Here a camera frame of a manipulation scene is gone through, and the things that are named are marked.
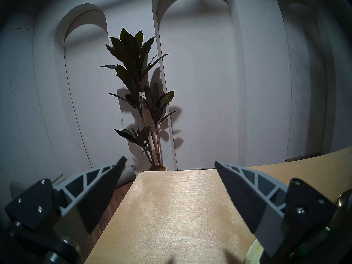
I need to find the gold metal plate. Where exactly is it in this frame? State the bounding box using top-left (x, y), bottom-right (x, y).
top-left (334, 191), bottom-right (352, 228)

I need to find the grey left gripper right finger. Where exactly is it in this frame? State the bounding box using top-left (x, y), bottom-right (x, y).
top-left (215, 161), bottom-right (337, 257)

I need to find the tall green leafy plant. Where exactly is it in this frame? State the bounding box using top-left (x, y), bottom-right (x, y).
top-left (100, 28), bottom-right (182, 167)

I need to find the yellow floral ceramic plate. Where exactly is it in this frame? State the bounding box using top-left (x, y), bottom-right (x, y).
top-left (246, 239), bottom-right (266, 264)

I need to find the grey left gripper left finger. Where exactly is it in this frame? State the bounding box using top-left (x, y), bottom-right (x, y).
top-left (5, 156), bottom-right (127, 249)

